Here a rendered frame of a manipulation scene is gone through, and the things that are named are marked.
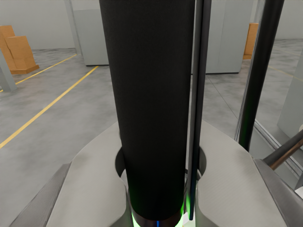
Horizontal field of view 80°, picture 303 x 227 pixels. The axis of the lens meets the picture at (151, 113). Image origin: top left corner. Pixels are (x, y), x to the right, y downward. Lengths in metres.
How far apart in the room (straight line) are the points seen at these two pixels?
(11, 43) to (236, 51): 7.40
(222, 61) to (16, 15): 12.68
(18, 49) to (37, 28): 6.38
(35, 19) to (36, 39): 1.18
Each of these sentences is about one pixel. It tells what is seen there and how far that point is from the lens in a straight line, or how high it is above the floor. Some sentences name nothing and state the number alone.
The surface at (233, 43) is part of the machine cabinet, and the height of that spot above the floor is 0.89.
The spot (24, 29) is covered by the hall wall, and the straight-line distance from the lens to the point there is 14.97.
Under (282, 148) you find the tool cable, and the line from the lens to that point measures 0.30.
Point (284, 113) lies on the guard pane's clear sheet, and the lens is 1.27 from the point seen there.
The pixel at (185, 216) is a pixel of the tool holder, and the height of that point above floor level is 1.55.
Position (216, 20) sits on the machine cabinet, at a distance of 5.73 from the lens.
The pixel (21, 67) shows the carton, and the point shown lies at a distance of 8.37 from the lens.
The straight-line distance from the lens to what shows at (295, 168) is 1.23.
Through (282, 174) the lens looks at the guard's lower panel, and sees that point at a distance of 1.33.
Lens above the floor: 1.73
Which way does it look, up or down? 29 degrees down
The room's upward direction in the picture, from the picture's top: 3 degrees counter-clockwise
